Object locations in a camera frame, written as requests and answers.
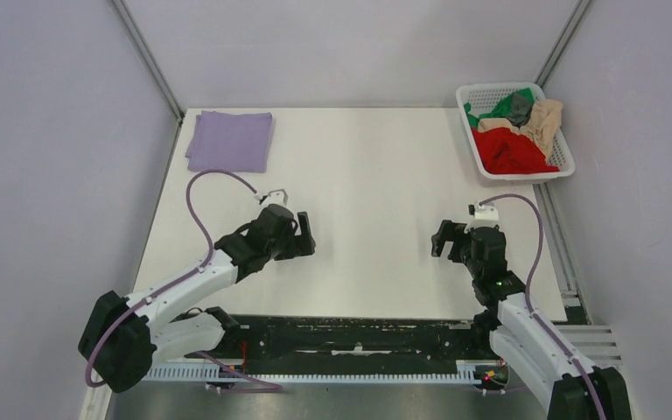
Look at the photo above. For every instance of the purple t shirt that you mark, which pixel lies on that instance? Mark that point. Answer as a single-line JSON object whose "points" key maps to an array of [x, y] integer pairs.
{"points": [[230, 142]]}

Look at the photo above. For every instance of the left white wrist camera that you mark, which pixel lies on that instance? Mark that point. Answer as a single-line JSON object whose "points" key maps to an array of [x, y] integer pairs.
{"points": [[274, 197]]}

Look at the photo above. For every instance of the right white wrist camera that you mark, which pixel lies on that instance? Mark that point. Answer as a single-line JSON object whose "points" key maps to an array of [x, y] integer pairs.
{"points": [[483, 216]]}

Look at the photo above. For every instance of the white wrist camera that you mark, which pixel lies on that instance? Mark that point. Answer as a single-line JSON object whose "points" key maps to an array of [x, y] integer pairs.
{"points": [[483, 216], [274, 197]]}

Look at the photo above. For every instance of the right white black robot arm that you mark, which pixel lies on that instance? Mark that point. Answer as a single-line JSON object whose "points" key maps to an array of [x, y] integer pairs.
{"points": [[566, 383]]}

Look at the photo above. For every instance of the green t shirt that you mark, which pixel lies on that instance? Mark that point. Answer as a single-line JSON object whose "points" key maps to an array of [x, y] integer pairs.
{"points": [[499, 110]]}

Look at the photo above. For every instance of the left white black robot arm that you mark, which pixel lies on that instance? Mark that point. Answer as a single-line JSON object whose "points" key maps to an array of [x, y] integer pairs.
{"points": [[125, 337]]}

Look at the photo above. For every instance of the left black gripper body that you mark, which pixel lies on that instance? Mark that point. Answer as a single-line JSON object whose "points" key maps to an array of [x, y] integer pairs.
{"points": [[283, 248]]}

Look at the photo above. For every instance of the grey t shirt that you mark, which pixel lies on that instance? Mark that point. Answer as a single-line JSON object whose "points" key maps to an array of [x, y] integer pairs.
{"points": [[519, 109]]}

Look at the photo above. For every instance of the beige t shirt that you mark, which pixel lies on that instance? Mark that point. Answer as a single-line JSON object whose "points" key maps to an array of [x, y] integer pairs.
{"points": [[544, 122]]}

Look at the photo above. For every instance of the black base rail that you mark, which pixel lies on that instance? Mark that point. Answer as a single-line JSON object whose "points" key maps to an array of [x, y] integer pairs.
{"points": [[352, 346]]}

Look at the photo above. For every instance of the white slotted cable duct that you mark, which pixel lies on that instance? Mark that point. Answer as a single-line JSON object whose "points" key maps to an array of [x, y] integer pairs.
{"points": [[461, 373]]}

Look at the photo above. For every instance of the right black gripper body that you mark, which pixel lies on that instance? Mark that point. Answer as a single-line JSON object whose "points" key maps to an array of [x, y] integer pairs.
{"points": [[472, 266]]}

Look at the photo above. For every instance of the red t shirt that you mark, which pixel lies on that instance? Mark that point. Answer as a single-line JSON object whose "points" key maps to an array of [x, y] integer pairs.
{"points": [[503, 152]]}

